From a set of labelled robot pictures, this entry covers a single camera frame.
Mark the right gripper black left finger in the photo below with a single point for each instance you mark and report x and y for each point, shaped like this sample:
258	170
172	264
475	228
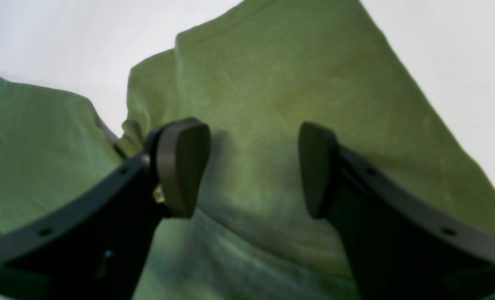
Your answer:
95	248

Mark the olive green T-shirt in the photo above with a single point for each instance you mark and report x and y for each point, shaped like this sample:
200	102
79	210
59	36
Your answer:
254	75

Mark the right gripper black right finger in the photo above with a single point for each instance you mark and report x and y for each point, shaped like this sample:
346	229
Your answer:
397	246

